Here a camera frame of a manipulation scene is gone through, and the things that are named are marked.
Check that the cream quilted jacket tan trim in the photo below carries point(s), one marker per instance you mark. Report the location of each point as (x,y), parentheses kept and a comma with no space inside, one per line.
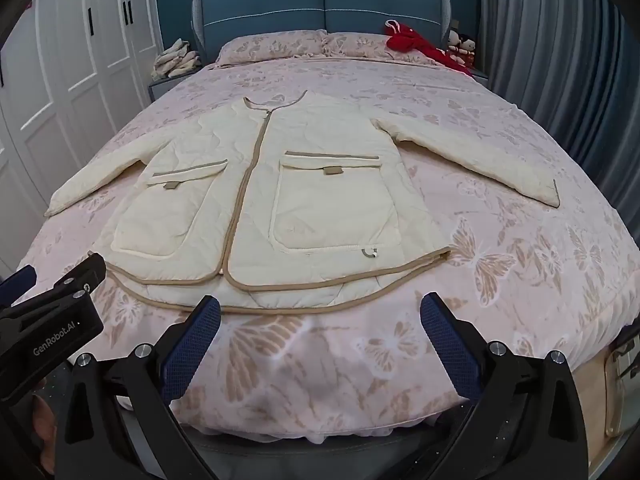
(320,210)

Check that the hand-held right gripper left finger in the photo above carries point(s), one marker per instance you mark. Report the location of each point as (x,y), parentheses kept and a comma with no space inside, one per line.
(192,347)

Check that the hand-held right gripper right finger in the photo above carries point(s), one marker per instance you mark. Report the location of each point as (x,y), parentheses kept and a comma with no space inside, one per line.
(450,347)

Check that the blue nightstand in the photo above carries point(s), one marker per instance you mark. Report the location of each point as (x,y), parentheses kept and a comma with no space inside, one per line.
(162,90)

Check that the white wardrobe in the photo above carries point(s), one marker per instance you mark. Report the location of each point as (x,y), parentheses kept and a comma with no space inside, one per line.
(60,85)

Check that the stack of folded beige cloths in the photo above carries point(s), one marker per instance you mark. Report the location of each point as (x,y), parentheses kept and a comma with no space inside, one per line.
(175,57)

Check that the pink floral pillow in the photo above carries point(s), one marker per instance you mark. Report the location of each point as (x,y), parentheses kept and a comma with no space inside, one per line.
(365,45)
(270,47)

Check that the red garment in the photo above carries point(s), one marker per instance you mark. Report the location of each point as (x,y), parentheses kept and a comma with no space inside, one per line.
(407,40)

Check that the grey curtain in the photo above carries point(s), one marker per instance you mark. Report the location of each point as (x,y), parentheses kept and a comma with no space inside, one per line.
(550,60)

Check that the blue bed headboard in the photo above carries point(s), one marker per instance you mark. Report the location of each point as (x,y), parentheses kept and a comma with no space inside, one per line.
(260,15)

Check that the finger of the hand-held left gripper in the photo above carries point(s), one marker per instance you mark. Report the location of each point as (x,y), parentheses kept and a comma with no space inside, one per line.
(82,272)
(17,280)

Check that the pink butterfly print blanket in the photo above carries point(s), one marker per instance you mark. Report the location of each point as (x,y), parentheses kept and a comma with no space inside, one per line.
(500,270)

